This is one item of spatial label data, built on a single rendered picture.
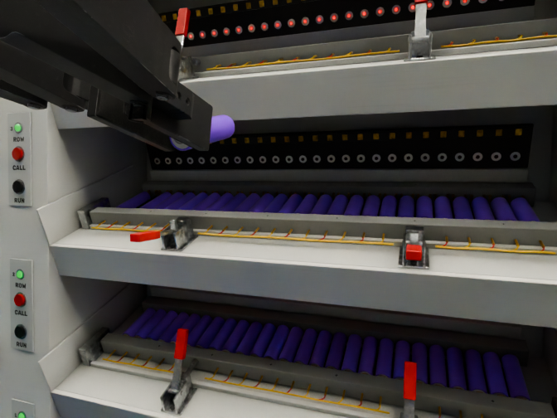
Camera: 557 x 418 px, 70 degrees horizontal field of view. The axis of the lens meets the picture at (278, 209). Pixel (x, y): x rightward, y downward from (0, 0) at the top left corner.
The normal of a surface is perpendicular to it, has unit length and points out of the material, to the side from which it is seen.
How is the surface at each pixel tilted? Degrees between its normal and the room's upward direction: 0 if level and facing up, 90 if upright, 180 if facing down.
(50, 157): 90
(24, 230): 90
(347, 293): 111
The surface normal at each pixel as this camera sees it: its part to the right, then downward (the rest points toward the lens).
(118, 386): -0.10, -0.92
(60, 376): 0.95, 0.03
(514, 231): -0.31, 0.39
